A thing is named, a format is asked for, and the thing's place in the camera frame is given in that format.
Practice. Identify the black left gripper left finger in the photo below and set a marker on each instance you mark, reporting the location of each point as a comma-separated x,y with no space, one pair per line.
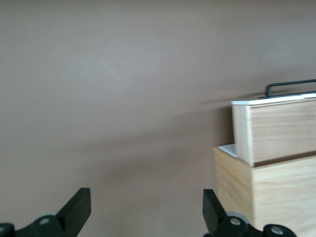
74,212

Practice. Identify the white-fronted wooden drawer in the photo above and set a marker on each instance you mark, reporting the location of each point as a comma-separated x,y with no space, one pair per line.
279,130

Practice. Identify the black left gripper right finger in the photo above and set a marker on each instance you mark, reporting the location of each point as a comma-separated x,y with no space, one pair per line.
214,214

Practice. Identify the light wooden drawer cabinet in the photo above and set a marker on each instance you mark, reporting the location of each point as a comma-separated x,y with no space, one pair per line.
279,197

